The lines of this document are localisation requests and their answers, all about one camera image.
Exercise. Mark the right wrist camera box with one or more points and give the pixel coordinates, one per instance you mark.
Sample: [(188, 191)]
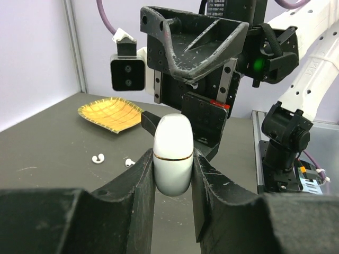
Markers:
[(128, 64)]

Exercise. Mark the aluminium frame rail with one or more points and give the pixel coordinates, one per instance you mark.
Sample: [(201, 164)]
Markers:
[(75, 45)]

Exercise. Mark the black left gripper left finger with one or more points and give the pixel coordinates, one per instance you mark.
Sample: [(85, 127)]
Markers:
[(115, 218)]

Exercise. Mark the white earbud centre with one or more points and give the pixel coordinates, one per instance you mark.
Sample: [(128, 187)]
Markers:
[(129, 162)]

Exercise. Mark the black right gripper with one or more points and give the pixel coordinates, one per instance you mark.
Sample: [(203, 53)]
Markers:
[(199, 60)]

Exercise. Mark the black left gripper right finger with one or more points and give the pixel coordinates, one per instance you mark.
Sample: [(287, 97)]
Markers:
[(231, 219)]

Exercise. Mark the grey slotted cable duct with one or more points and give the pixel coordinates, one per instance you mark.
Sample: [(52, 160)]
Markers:
[(313, 180)]

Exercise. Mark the white earbud charging case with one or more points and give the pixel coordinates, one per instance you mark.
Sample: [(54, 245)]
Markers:
[(173, 154)]

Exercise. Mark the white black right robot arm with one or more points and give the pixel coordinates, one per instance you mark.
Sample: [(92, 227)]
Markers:
[(288, 122)]

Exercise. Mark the yellow woven leaf dish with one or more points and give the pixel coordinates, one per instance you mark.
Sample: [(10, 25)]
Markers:
[(113, 113)]

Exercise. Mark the white earbud near placemat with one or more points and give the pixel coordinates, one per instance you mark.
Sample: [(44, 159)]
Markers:
[(100, 158)]

